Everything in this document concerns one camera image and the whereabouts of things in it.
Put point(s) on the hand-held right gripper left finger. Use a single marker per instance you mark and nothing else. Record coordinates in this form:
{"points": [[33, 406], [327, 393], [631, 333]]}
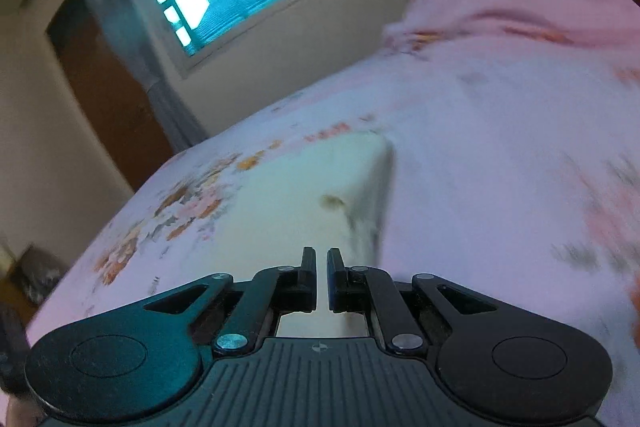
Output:
{"points": [[309, 277]]}

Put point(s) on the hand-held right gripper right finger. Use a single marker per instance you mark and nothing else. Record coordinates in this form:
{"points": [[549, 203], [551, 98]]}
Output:
{"points": [[334, 277]]}

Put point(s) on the cream small cloth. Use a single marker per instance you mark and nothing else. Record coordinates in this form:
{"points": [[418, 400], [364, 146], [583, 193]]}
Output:
{"points": [[300, 182]]}

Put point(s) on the dark object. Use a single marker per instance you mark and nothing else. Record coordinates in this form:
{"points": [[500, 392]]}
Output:
{"points": [[40, 274]]}

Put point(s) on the floral bed sheet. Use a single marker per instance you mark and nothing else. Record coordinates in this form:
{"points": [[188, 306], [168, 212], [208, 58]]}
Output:
{"points": [[475, 147]]}

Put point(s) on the brown wooden door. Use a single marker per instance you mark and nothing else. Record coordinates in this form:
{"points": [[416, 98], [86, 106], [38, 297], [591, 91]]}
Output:
{"points": [[105, 92]]}

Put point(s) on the grey curtain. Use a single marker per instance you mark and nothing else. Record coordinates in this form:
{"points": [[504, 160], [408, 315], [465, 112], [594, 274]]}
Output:
{"points": [[135, 52]]}

